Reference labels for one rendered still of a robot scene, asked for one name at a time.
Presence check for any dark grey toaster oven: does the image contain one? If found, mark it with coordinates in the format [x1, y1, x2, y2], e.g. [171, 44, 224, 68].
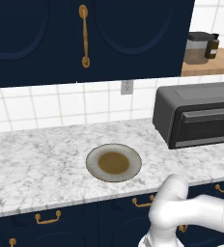
[152, 81, 224, 151]

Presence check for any navy upper cupboard door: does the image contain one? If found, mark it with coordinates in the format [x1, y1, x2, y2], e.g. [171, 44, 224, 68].
[0, 0, 77, 89]
[71, 0, 196, 84]

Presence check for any toaster oven glass door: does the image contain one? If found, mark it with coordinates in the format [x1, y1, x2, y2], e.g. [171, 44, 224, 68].
[174, 107, 224, 150]

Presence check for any grey plate with brown centre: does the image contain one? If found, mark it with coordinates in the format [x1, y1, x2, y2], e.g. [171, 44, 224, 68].
[85, 143, 143, 183]

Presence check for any navy drawer front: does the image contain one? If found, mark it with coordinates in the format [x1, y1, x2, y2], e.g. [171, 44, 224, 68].
[0, 202, 99, 237]
[186, 178, 224, 204]
[98, 192, 156, 226]

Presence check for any grey jar with dark lid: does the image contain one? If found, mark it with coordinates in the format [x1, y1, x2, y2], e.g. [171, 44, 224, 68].
[183, 31, 215, 66]

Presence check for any wooden shelf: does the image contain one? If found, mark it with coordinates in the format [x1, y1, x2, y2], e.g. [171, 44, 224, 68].
[181, 47, 224, 77]

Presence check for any grey wall socket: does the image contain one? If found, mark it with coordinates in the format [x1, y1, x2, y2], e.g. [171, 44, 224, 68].
[120, 79, 134, 96]

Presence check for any long brass cupboard handle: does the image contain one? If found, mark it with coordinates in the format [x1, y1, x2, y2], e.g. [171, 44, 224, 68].
[78, 4, 92, 69]

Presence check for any grey toaster oven door handle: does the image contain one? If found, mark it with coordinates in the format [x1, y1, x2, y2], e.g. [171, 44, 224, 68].
[182, 108, 224, 124]

